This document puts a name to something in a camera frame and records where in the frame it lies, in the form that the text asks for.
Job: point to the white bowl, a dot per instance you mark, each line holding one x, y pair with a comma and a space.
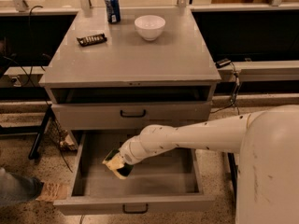
149, 27

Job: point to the dark snack bar wrapper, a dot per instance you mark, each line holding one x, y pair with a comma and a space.
92, 40

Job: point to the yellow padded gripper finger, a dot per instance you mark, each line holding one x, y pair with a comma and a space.
114, 162

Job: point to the black metal stand leg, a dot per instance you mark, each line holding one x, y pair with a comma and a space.
233, 171

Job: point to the closed grey upper drawer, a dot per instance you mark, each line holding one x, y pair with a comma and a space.
129, 116

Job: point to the black power adapter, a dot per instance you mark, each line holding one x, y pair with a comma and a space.
222, 63

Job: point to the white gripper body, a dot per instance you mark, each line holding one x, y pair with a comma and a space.
127, 157

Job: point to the open grey lower drawer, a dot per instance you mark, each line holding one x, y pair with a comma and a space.
170, 182

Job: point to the black chair leg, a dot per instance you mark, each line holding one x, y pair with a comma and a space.
33, 154

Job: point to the grey drawer cabinet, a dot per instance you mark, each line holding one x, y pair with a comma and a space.
127, 69

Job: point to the tan sneaker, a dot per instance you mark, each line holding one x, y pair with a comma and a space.
53, 191

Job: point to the blue soda can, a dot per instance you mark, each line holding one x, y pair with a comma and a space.
113, 11

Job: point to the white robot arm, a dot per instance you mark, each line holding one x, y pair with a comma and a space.
267, 143

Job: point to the blue jeans leg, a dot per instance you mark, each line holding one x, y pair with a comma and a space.
18, 189

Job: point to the green and yellow sponge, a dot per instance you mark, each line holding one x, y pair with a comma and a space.
125, 171

